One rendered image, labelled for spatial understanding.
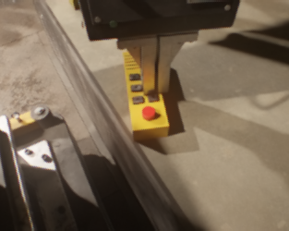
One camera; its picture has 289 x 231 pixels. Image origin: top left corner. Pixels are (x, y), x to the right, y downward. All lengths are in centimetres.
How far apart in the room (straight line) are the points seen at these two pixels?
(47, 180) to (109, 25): 71
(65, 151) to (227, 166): 67
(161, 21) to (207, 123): 28
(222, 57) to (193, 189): 39
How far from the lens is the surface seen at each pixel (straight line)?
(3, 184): 66
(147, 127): 48
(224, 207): 49
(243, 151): 54
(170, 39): 42
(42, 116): 102
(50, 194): 93
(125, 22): 35
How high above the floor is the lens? 116
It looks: 56 degrees down
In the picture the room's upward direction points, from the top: 2 degrees counter-clockwise
